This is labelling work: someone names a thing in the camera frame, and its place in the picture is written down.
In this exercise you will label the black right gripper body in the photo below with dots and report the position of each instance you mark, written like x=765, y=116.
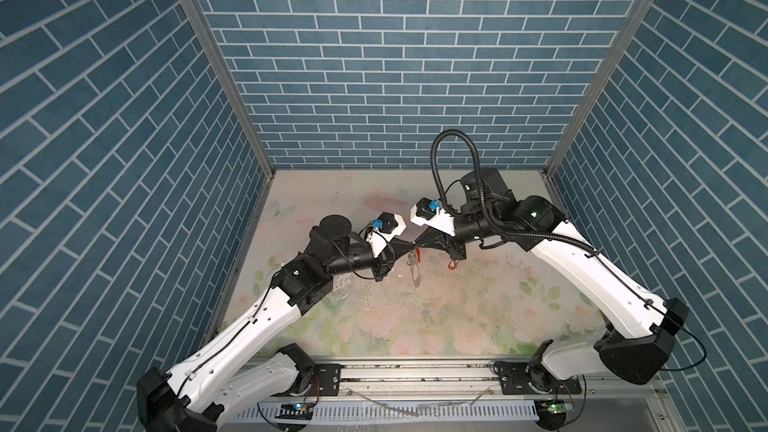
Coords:
x=454, y=245

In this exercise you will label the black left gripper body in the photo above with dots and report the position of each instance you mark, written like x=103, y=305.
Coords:
x=379, y=264

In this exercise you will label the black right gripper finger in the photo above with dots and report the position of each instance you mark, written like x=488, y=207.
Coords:
x=430, y=235
x=432, y=244

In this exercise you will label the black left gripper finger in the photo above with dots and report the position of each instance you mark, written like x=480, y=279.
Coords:
x=398, y=243
x=403, y=251

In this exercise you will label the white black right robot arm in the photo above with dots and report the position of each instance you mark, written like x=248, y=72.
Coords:
x=638, y=335

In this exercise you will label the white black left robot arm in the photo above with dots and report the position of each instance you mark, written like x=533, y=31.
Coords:
x=212, y=386

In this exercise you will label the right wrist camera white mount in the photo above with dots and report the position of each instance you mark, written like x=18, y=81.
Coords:
x=431, y=213

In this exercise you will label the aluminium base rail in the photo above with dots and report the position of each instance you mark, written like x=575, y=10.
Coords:
x=406, y=378

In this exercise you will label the white slotted cable duct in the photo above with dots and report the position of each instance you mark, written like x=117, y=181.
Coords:
x=342, y=413

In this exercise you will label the aluminium corner post right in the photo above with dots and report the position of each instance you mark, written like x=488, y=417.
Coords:
x=619, y=45

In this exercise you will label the aluminium corner post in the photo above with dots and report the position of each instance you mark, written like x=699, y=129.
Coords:
x=619, y=45
x=203, y=32

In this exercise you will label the aluminium corner post left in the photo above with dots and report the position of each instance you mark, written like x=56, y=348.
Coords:
x=203, y=32

